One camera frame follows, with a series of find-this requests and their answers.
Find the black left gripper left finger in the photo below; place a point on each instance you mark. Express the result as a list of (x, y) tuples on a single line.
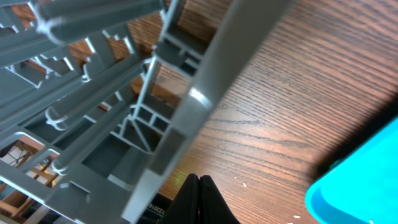
[(185, 206)]

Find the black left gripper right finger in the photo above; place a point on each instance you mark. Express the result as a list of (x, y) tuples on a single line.
[(213, 208)]

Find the grey dish rack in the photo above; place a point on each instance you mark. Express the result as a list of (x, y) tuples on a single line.
[(100, 99)]

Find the teal plastic tray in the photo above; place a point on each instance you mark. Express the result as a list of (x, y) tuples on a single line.
[(362, 188)]

